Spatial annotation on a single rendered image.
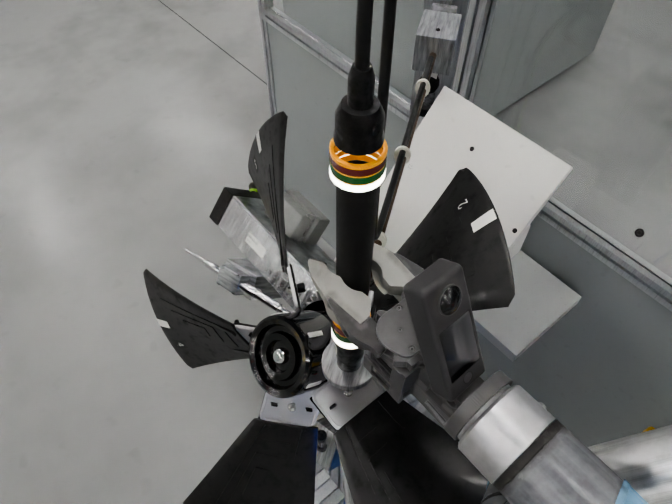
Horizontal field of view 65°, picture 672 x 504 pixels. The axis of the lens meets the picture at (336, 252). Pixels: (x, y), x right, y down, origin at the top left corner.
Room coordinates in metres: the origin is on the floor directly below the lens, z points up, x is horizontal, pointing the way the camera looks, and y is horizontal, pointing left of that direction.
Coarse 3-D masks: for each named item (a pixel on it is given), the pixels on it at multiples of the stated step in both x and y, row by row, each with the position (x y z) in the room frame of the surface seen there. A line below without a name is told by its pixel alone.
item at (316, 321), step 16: (320, 304) 0.45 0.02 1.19; (272, 320) 0.38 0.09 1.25; (288, 320) 0.38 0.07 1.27; (304, 320) 0.38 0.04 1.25; (320, 320) 0.39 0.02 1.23; (256, 336) 0.38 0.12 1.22; (272, 336) 0.37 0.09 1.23; (288, 336) 0.36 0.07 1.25; (304, 336) 0.35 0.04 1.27; (320, 336) 0.36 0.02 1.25; (256, 352) 0.36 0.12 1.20; (272, 352) 0.35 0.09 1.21; (288, 352) 0.35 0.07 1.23; (304, 352) 0.33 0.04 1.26; (320, 352) 0.34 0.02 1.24; (256, 368) 0.34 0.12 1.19; (272, 368) 0.33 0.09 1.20; (288, 368) 0.32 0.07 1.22; (304, 368) 0.31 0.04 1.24; (320, 368) 0.32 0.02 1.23; (272, 384) 0.32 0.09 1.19; (288, 384) 0.31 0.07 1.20; (304, 384) 0.30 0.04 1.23; (320, 384) 0.31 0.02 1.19
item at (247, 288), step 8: (208, 264) 0.62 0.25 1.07; (216, 264) 0.62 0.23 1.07; (216, 272) 0.60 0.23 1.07; (240, 288) 0.55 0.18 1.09; (248, 288) 0.54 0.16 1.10; (256, 288) 0.54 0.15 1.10; (256, 296) 0.52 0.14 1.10; (264, 296) 0.52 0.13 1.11; (264, 304) 0.51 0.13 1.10; (272, 304) 0.50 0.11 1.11; (280, 304) 0.50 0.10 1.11; (280, 312) 0.48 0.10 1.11
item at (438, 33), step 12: (432, 12) 0.94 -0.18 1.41; (444, 12) 0.94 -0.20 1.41; (456, 12) 0.95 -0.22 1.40; (420, 24) 0.90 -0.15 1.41; (432, 24) 0.90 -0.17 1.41; (444, 24) 0.90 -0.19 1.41; (456, 24) 0.90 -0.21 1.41; (420, 36) 0.86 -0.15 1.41; (432, 36) 0.86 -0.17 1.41; (444, 36) 0.86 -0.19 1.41; (456, 36) 0.86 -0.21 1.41; (420, 48) 0.86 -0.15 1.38; (432, 48) 0.86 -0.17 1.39; (444, 48) 0.85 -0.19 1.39; (420, 60) 0.86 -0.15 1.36; (444, 60) 0.85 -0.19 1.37; (432, 72) 0.85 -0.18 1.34; (444, 72) 0.85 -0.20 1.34
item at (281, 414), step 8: (312, 392) 0.33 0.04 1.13; (264, 400) 0.32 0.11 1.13; (272, 400) 0.32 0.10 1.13; (280, 400) 0.32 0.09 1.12; (288, 400) 0.32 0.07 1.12; (296, 400) 0.32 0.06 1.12; (304, 400) 0.32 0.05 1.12; (264, 408) 0.31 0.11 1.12; (272, 408) 0.31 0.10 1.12; (280, 408) 0.31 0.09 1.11; (296, 408) 0.31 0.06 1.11; (304, 408) 0.31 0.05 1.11; (312, 408) 0.31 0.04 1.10; (264, 416) 0.30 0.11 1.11; (272, 416) 0.30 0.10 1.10; (280, 416) 0.30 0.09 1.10; (288, 416) 0.30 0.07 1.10; (296, 416) 0.30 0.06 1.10; (304, 416) 0.30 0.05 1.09; (312, 416) 0.30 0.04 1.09; (296, 424) 0.29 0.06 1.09; (304, 424) 0.29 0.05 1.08; (312, 424) 0.29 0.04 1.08
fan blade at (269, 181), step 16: (272, 128) 0.62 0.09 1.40; (256, 144) 0.67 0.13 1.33; (272, 144) 0.61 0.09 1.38; (256, 160) 0.66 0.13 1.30; (272, 160) 0.59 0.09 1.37; (256, 176) 0.66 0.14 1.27; (272, 176) 0.57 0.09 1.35; (272, 192) 0.56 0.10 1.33; (272, 208) 0.55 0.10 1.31; (272, 224) 0.57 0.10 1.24
